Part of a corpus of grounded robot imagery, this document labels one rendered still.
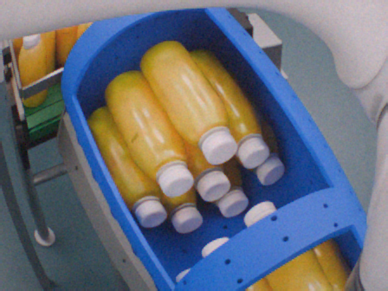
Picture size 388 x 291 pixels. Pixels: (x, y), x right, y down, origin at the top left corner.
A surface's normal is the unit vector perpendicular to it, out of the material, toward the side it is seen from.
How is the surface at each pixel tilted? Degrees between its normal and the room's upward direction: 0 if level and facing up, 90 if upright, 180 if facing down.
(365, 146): 0
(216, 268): 42
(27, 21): 101
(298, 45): 0
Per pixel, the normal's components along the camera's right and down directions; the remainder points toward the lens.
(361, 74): -0.82, 0.21
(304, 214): 0.08, -0.65
